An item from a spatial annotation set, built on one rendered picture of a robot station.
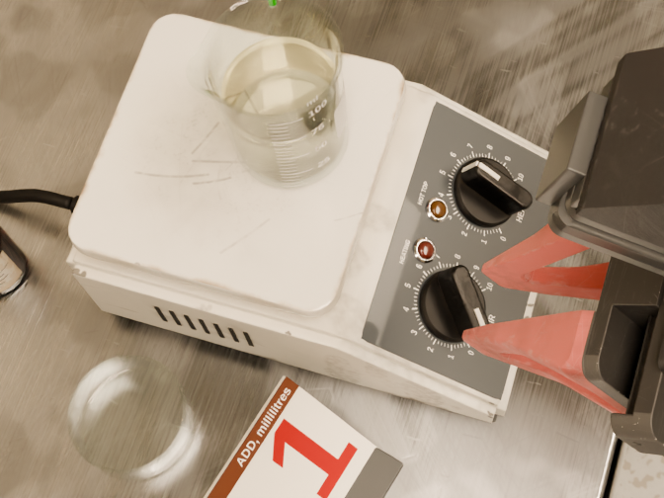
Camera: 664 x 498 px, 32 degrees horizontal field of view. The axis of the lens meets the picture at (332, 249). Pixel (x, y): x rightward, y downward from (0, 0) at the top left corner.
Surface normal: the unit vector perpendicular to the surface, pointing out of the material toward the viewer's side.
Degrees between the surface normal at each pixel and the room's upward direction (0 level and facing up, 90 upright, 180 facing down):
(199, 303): 0
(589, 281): 19
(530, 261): 88
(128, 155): 0
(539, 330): 61
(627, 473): 0
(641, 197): 40
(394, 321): 30
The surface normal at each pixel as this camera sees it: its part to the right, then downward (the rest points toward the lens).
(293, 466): 0.49, 0.03
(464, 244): 0.41, -0.18
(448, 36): -0.07, -0.36
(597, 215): -0.32, 0.89
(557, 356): -0.86, -0.41
